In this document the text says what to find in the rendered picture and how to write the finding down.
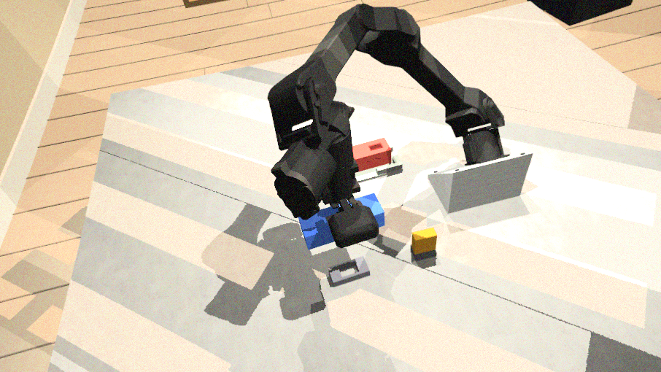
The yellow block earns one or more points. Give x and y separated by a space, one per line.
424 240

